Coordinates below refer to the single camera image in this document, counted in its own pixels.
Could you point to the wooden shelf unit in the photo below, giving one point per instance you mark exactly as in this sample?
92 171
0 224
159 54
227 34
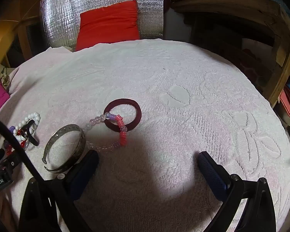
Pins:
232 7

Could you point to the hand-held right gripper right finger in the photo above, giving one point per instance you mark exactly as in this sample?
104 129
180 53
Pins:
211 171

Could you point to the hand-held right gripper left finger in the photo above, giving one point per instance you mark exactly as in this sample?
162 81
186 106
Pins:
80 174

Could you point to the silver foil mat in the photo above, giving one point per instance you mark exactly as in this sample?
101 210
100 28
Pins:
60 17

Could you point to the silver cuff bangle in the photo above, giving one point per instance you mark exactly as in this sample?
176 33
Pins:
62 127

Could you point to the red cushion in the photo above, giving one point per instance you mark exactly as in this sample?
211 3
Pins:
106 26

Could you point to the wooden chair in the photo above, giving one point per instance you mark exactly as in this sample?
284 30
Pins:
0 29

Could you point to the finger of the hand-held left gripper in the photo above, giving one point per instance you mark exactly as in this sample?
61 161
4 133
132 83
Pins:
13 161

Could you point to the white embossed towel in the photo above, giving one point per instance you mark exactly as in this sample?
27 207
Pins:
159 77

